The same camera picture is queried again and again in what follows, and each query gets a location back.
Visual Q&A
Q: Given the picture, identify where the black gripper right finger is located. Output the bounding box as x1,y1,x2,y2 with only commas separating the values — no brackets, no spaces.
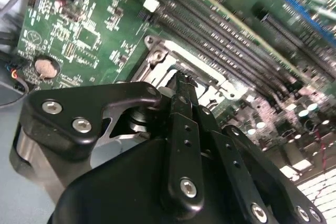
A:
186,75,328,224

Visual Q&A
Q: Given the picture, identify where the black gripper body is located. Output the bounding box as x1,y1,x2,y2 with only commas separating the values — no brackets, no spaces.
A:
46,100,245,224

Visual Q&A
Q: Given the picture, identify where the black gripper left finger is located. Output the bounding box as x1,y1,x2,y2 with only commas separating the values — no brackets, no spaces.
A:
9,71,206,219

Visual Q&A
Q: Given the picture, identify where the metal socket cover frame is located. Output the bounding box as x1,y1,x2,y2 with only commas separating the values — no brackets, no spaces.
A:
131,48,238,104

